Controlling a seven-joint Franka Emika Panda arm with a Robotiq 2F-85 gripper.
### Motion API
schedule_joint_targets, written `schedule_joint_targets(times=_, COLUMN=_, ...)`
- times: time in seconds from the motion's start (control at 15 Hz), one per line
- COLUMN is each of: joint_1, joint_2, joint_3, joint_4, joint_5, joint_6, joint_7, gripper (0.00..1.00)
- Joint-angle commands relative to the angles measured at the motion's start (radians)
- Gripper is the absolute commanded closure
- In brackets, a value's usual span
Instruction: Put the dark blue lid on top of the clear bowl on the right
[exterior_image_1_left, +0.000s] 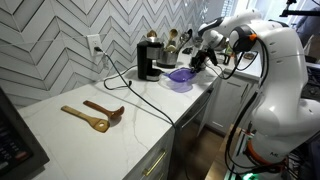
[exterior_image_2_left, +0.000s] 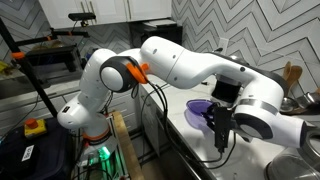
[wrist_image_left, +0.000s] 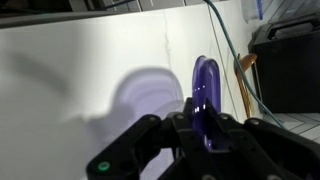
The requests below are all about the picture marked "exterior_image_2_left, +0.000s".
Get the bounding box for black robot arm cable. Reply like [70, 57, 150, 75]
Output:
[130, 79, 238, 170]

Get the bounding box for white upper cabinets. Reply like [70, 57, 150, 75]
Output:
[38, 0, 173, 30]

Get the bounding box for white counter cabinet front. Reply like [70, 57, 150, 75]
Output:
[137, 83, 161, 158]

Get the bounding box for steel serving spoon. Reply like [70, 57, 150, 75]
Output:
[296, 87, 320, 111]

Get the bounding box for black microwave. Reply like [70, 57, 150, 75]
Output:
[128, 20, 184, 54]

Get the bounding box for white drawer cabinets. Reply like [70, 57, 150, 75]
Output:
[0, 79, 141, 134]

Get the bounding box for wooden board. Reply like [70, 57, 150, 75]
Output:
[110, 110, 145, 180]

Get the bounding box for black stereo camera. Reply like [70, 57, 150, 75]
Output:
[67, 12, 97, 28]

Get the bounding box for wooden spoon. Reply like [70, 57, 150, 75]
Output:
[284, 65, 304, 91]
[281, 60, 292, 81]

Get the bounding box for yellow emergency stop box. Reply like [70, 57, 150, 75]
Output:
[23, 117, 47, 139]

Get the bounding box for steel ladle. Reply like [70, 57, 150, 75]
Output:
[279, 96, 300, 113]

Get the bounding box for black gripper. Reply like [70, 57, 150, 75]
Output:
[199, 102, 221, 128]

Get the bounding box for orange cable clip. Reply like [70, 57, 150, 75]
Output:
[125, 62, 151, 85]

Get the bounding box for grey papers stack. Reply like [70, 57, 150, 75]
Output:
[142, 18, 178, 29]

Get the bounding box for metal robot mounting frame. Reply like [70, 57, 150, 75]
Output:
[74, 143, 129, 180]

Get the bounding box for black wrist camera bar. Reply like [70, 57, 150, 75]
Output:
[214, 106, 234, 154]

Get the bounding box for purple bowl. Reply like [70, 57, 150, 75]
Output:
[185, 98, 217, 118]

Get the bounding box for black tripod with orange clamp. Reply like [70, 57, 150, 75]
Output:
[0, 18, 91, 118]

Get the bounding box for white wall outlet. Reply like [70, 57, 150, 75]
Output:
[218, 37, 230, 54]

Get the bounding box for black equipment case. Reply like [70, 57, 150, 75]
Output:
[0, 116, 77, 180]

